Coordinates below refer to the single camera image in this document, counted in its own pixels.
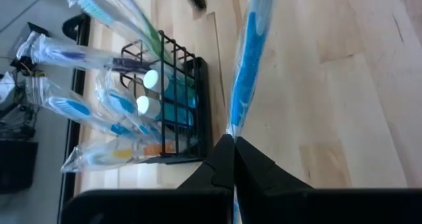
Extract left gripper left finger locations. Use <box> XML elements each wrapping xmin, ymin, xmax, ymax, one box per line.
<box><xmin>61</xmin><ymin>134</ymin><xmax>235</xmax><ymax>224</ymax></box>

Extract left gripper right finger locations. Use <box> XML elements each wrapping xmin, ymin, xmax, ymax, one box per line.
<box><xmin>234</xmin><ymin>136</ymin><xmax>422</xmax><ymax>224</ymax></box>

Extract green and white toothbrush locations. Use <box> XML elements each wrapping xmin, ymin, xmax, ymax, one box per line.
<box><xmin>105</xmin><ymin>0</ymin><xmax>164</xmax><ymax>52</ymax></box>
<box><xmin>64</xmin><ymin>0</ymin><xmax>166</xmax><ymax>59</ymax></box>

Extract orange and white toothbrush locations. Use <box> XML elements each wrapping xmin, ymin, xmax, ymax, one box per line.
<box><xmin>60</xmin><ymin>136</ymin><xmax>177</xmax><ymax>173</ymax></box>

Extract teal mouthwash bottle white cap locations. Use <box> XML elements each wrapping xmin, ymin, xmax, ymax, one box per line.
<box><xmin>135</xmin><ymin>94</ymin><xmax>196</xmax><ymax>128</ymax></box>
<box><xmin>142</xmin><ymin>68</ymin><xmax>198</xmax><ymax>109</ymax></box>

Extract purple and white toothbrush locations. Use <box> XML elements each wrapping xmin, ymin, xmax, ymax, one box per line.
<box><xmin>15</xmin><ymin>31</ymin><xmax>151</xmax><ymax>74</ymax></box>

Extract dark grey floor box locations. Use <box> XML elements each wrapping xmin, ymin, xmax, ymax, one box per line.
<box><xmin>9</xmin><ymin>20</ymin><xmax>51</xmax><ymax>59</ymax></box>

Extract black floor box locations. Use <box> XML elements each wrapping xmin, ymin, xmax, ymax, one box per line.
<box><xmin>0</xmin><ymin>139</ymin><xmax>39</xmax><ymax>195</ymax></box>

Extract white floor object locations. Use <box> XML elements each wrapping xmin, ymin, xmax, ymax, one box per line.
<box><xmin>0</xmin><ymin>71</ymin><xmax>16</xmax><ymax>103</ymax></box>

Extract black wire basket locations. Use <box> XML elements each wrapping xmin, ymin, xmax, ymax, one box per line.
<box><xmin>111</xmin><ymin>29</ymin><xmax>212</xmax><ymax>165</ymax></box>

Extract black metal rig frame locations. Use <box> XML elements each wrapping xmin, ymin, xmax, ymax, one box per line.
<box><xmin>57</xmin><ymin>12</ymin><xmax>92</xmax><ymax>224</ymax></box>

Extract yellow floor wires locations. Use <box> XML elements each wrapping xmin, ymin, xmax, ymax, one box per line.
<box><xmin>18</xmin><ymin>61</ymin><xmax>46</xmax><ymax>79</ymax></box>

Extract tangled black floor cables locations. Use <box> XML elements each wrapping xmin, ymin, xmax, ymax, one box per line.
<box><xmin>0</xmin><ymin>95</ymin><xmax>38</xmax><ymax>140</ymax></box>

